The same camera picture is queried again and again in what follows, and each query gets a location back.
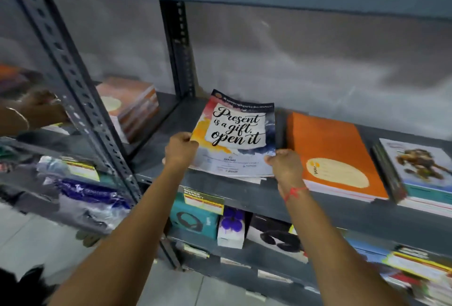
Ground teal headphone box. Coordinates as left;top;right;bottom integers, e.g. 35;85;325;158
169;193;220;240

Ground person's left forearm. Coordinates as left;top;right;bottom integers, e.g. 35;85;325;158
48;161;191;306

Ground person's right hand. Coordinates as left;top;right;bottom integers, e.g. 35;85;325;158
264;149;308;198

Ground blue plastic packet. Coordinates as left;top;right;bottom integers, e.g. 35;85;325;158
53;177;132;211

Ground orange notebook stack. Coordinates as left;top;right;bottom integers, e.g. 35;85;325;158
285;112;390;203

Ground person's right forearm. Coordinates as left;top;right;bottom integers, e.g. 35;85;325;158
281;187;410;306

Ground colourful lettered notebook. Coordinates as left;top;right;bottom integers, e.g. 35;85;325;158
189;89;277;178

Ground red thread wristband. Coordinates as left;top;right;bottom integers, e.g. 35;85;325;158
282;184;310;205

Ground cartoon cover notebook stack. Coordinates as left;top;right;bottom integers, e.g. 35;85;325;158
371;138;452;219

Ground white notebook pile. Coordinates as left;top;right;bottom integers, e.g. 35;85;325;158
189;165;277;185

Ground white shelf tag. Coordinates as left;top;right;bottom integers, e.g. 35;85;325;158
257;269;294;284

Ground yellow shelf label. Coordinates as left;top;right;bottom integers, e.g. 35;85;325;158
182;187;225;215
61;156;101;182

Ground clear plastic packet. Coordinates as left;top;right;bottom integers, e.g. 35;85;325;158
42;189;129;234

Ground white box black headphones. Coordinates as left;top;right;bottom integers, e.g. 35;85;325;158
246;213;309;265

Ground another person's forearm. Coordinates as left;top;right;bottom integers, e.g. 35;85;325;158
0;105;27;138

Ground thin metal bangle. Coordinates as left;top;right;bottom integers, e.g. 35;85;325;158
5;106;31;131

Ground white box purple flower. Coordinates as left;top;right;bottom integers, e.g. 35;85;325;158
217;207;246;250

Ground person's left hand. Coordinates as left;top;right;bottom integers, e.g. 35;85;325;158
162;132;200;171

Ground grey metal shelf rack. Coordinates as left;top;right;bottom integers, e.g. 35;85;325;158
0;0;452;306

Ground peach cover notebook stack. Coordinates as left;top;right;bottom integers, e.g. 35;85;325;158
95;76;160;145

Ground pile of colourful boxes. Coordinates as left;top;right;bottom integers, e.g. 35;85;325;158
344;233;452;306

